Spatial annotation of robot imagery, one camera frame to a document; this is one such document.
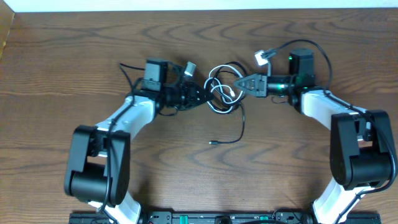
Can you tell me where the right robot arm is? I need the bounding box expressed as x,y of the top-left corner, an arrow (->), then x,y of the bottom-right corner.
234,49 -> 397,223

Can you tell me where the white usb cable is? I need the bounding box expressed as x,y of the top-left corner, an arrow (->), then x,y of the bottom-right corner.
203,64 -> 246,114

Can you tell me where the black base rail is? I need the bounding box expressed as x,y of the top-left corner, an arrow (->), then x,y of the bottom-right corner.
67,209 -> 382,224

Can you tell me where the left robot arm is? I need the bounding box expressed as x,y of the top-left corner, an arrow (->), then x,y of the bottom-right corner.
63,58 -> 213,223

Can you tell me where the black usb cable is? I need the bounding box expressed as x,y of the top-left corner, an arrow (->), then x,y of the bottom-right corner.
203,61 -> 249,146

